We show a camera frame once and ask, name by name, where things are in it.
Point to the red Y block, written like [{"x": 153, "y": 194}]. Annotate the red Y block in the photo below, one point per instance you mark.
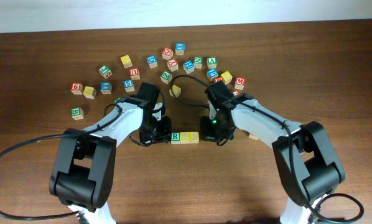
[{"x": 173, "y": 65}]

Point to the yellow block top left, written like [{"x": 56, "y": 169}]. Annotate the yellow block top left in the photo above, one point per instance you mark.
[{"x": 126, "y": 61}]

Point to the green N block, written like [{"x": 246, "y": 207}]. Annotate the green N block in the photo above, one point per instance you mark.
[{"x": 197, "y": 62}]

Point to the green V block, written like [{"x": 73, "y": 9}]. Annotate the green V block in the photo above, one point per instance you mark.
[{"x": 211, "y": 62}]

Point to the blue X block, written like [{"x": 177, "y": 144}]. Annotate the blue X block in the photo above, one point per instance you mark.
[{"x": 179, "y": 48}]

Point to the yellow S block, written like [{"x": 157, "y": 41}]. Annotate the yellow S block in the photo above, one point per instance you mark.
[
  {"x": 194, "y": 137},
  {"x": 184, "y": 137}
]

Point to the red M block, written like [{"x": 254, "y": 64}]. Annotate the red M block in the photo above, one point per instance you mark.
[{"x": 240, "y": 83}]

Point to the red 6 block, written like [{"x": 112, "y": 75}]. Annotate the red 6 block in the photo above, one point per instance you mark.
[{"x": 77, "y": 88}]

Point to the blue H block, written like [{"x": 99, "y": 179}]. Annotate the blue H block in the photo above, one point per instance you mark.
[{"x": 188, "y": 67}]

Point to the yellow block right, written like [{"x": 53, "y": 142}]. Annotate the yellow block right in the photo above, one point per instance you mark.
[{"x": 227, "y": 77}]

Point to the blue P block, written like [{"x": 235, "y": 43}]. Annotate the blue P block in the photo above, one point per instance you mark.
[{"x": 212, "y": 74}]

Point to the red A block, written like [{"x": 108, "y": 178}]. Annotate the red A block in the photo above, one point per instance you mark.
[{"x": 253, "y": 136}]

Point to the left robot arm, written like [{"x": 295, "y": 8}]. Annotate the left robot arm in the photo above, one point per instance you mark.
[{"x": 83, "y": 173}]

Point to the green J block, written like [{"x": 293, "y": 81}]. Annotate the green J block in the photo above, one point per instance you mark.
[{"x": 105, "y": 71}]

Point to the red 3 block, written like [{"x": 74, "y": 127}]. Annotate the red 3 block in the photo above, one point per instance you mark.
[{"x": 236, "y": 92}]

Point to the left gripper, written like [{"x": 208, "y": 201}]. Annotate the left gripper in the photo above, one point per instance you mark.
[{"x": 156, "y": 135}]

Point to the green Z block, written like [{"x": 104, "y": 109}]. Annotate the green Z block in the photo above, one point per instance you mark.
[{"x": 166, "y": 77}]

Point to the blue block left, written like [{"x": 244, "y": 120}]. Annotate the blue block left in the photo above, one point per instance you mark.
[{"x": 106, "y": 88}]

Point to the green R block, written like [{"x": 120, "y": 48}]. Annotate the green R block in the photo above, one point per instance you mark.
[{"x": 175, "y": 138}]

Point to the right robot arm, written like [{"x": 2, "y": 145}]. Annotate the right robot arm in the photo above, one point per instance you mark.
[{"x": 308, "y": 166}]

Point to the red U block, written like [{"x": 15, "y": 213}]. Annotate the red U block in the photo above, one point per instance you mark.
[{"x": 134, "y": 73}]

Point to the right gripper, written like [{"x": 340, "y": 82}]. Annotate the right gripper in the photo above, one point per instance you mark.
[{"x": 213, "y": 134}]

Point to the green B block far left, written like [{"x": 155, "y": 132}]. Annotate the green B block far left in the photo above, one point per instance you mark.
[{"x": 77, "y": 113}]

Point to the blue 5 block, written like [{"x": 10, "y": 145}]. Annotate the blue 5 block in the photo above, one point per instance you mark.
[{"x": 128, "y": 85}]

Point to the red E block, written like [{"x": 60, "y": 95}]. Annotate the red E block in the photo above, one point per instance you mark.
[{"x": 218, "y": 79}]

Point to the blue D block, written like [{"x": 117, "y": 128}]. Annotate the blue D block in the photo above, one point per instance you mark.
[{"x": 152, "y": 61}]

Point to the yellow block centre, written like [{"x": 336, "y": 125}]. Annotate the yellow block centre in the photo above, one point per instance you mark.
[{"x": 175, "y": 91}]

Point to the red C block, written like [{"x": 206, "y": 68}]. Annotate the red C block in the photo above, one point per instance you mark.
[{"x": 167, "y": 53}]

